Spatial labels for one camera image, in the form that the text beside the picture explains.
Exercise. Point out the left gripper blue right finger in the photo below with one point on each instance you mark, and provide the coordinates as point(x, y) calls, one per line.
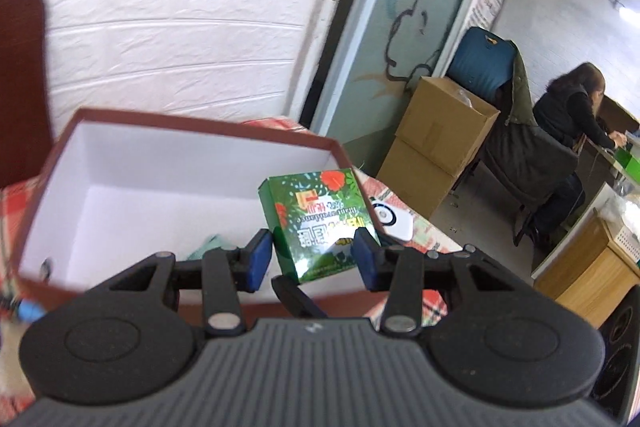
point(365, 250)

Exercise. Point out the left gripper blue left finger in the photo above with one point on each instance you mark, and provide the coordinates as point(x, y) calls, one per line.
point(259, 252)

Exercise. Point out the green white snack packet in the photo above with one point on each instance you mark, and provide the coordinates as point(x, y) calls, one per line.
point(215, 242)

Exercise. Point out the green printed carton box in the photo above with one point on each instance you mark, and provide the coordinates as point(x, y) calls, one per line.
point(313, 217)

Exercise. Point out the white round device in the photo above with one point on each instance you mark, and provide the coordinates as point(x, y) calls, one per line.
point(395, 222)

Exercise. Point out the lower cardboard box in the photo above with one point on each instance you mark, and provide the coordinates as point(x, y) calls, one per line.
point(415, 179)

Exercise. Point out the wooden desk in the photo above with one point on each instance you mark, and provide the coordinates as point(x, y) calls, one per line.
point(587, 272)

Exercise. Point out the upper cardboard box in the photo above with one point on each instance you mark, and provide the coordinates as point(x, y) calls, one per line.
point(446, 123)

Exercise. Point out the brown cardboard storage box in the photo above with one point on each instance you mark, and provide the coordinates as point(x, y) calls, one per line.
point(120, 186)

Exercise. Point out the chair with dark coat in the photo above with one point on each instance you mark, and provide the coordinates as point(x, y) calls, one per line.
point(524, 158)

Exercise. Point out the blue suitcase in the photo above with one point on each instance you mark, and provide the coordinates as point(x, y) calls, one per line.
point(483, 63)

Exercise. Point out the blue capped marker pen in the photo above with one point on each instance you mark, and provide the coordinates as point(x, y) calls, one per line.
point(19, 309)

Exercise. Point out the seated person in black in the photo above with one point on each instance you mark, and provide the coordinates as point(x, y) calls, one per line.
point(567, 112)

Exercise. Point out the glass door with drawing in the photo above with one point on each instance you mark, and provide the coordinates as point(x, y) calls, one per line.
point(379, 49)

